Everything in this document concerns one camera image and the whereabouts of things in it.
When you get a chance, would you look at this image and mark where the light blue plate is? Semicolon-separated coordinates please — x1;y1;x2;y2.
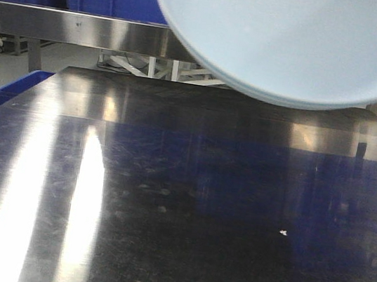
158;0;377;109
157;17;377;121

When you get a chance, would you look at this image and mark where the steel shelf leg left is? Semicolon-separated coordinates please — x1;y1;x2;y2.
27;38;42;72

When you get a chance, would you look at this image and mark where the steel shelf leg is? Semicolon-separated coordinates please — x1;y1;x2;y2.
366;102;377;115
27;38;42;72

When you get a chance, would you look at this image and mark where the steel shelf leg right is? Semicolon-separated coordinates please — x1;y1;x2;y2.
366;102;377;115

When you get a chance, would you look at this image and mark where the blue bin beside table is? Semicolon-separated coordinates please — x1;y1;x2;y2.
0;70;54;106

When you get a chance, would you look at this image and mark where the white metal frame background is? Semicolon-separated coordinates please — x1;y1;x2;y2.
97;49;227;88

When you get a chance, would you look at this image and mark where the stainless steel shelf rail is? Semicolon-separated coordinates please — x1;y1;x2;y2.
0;1;196;62

